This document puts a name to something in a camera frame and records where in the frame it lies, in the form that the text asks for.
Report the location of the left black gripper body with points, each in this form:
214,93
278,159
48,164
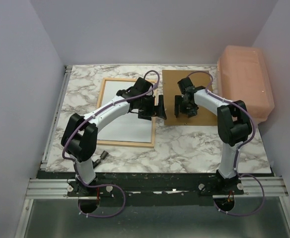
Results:
147,107

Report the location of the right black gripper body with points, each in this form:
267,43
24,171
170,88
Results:
188,108

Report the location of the brown cardboard backing board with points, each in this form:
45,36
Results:
170,90

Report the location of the white photo paper sheet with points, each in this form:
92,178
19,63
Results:
126,128

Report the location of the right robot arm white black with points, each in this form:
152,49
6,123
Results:
235,125

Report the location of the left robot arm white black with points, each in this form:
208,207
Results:
80,137

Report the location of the translucent pink plastic box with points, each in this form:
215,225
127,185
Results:
242,75

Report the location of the black T-handle tool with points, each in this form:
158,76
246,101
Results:
102,157

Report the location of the black mounting base rail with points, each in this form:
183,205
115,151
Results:
154,189

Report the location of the aluminium extrusion rail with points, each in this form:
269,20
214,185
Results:
47,189

